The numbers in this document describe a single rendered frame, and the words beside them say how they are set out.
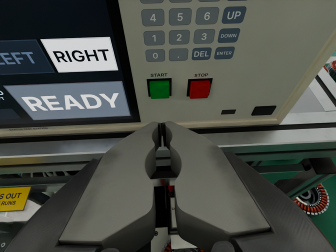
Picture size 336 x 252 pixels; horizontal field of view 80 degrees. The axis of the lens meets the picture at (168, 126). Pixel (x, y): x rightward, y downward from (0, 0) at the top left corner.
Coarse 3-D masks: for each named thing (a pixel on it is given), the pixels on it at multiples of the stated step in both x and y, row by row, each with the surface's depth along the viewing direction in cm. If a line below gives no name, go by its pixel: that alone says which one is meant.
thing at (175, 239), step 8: (168, 168) 45; (168, 192) 42; (168, 200) 39; (168, 208) 38; (168, 216) 38; (168, 224) 38; (168, 232) 37; (176, 232) 37; (176, 240) 38; (184, 240) 38; (176, 248) 38
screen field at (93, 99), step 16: (16, 96) 19; (32, 96) 19; (48, 96) 19; (64, 96) 19; (80, 96) 20; (96, 96) 20; (112, 96) 20; (32, 112) 21; (48, 112) 21; (64, 112) 21; (80, 112) 21; (96, 112) 22; (112, 112) 22; (128, 112) 22
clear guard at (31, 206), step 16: (0, 176) 26; (16, 176) 26; (32, 176) 26; (48, 176) 26; (64, 176) 26; (32, 192) 25; (48, 192) 25; (32, 208) 24; (0, 224) 23; (16, 224) 23; (0, 240) 22
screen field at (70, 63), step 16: (0, 48) 15; (16, 48) 15; (32, 48) 15; (48, 48) 15; (64, 48) 15; (80, 48) 15; (96, 48) 16; (112, 48) 16; (0, 64) 16; (16, 64) 16; (32, 64) 16; (48, 64) 16; (64, 64) 16; (80, 64) 17; (96, 64) 17; (112, 64) 17
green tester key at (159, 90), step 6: (150, 84) 18; (156, 84) 18; (162, 84) 18; (168, 84) 18; (150, 90) 19; (156, 90) 19; (162, 90) 19; (168, 90) 19; (150, 96) 19; (156, 96) 19; (162, 96) 19; (168, 96) 19
